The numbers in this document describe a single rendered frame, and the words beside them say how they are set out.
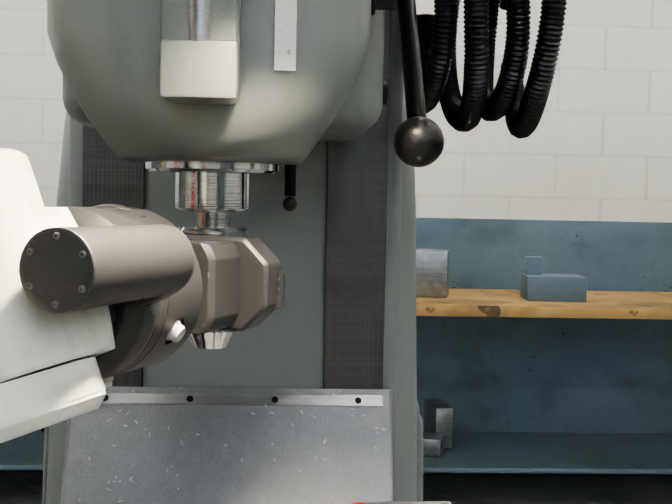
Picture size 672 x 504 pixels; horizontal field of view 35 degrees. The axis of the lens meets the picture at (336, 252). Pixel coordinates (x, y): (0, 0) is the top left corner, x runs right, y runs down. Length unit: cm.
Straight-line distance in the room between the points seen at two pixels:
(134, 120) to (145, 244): 16
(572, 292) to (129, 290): 400
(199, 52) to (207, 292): 13
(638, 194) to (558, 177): 39
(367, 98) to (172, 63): 26
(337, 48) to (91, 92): 14
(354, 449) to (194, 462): 16
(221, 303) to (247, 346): 47
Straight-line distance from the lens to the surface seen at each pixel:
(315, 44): 61
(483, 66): 91
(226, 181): 67
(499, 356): 504
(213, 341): 68
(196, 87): 56
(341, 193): 106
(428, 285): 440
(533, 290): 439
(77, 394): 46
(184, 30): 57
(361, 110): 80
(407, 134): 62
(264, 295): 62
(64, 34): 64
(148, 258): 47
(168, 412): 107
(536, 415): 513
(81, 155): 108
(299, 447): 106
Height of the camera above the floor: 129
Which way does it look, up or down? 3 degrees down
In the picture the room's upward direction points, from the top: 1 degrees clockwise
